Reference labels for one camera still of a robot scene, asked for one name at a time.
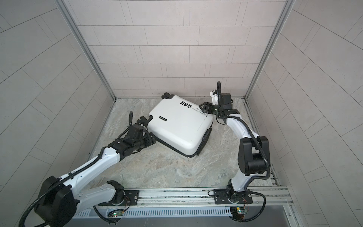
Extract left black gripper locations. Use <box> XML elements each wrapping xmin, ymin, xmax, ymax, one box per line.
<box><xmin>132</xmin><ymin>131</ymin><xmax>160</xmax><ymax>151</ymax></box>

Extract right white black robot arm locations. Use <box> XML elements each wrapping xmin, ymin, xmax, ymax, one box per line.
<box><xmin>199</xmin><ymin>81</ymin><xmax>271</xmax><ymax>223</ymax></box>

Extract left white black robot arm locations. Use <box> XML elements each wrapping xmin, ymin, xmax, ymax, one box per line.
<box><xmin>19</xmin><ymin>112</ymin><xmax>157</xmax><ymax>227</ymax></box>

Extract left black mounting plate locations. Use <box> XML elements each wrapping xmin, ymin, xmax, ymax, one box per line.
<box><xmin>98</xmin><ymin>190</ymin><xmax>140</xmax><ymax>206</ymax></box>

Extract black mounting plate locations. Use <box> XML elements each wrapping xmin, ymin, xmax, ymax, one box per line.
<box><xmin>98</xmin><ymin>190</ymin><xmax>140</xmax><ymax>206</ymax></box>
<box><xmin>210</xmin><ymin>189</ymin><xmax>253</xmax><ymax>204</ymax></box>

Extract left green circuit board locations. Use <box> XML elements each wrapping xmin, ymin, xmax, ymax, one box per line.
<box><xmin>108</xmin><ymin>209</ymin><xmax>127</xmax><ymax>218</ymax></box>

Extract green circuit board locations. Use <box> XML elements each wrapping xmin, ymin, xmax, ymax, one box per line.
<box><xmin>108</xmin><ymin>209</ymin><xmax>127</xmax><ymax>218</ymax></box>
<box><xmin>230</xmin><ymin>207</ymin><xmax>249</xmax><ymax>220</ymax></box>

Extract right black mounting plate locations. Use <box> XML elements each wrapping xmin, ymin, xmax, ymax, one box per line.
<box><xmin>210</xmin><ymin>189</ymin><xmax>253</xmax><ymax>204</ymax></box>

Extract right green circuit board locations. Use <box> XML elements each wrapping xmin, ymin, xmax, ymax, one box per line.
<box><xmin>230</xmin><ymin>207</ymin><xmax>249</xmax><ymax>220</ymax></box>

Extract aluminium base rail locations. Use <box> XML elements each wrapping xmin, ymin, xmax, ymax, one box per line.
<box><xmin>74</xmin><ymin>186</ymin><xmax>301</xmax><ymax>227</ymax></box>

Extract right aluminium corner post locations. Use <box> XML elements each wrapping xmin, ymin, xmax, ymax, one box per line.
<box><xmin>244</xmin><ymin>0</ymin><xmax>295</xmax><ymax>100</ymax></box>

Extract aluminium corner post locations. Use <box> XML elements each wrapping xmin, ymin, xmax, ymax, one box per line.
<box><xmin>55</xmin><ymin>0</ymin><xmax>117</xmax><ymax>102</ymax></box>
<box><xmin>244</xmin><ymin>0</ymin><xmax>295</xmax><ymax>100</ymax></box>

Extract left aluminium corner post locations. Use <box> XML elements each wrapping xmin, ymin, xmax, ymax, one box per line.
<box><xmin>55</xmin><ymin>0</ymin><xmax>117</xmax><ymax>102</ymax></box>

